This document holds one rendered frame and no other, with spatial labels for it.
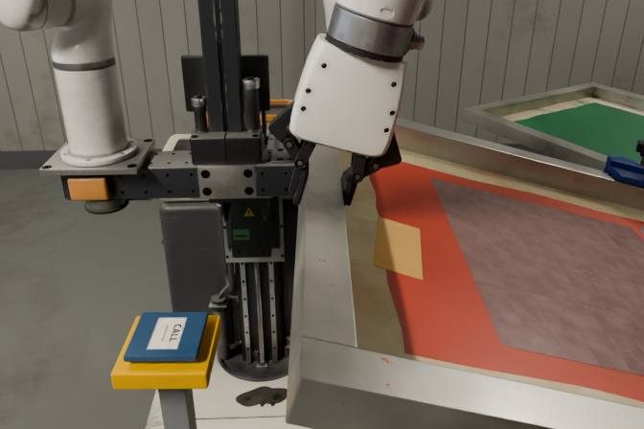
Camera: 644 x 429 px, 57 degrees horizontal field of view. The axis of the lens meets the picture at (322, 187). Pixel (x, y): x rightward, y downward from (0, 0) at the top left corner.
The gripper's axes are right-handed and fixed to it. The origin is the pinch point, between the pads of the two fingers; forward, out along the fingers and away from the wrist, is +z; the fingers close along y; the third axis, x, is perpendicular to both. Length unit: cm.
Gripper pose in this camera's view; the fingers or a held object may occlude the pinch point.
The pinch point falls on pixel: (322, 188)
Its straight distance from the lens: 61.4
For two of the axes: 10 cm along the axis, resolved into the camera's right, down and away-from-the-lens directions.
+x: 0.1, 4.3, -9.0
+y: -9.6, -2.3, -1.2
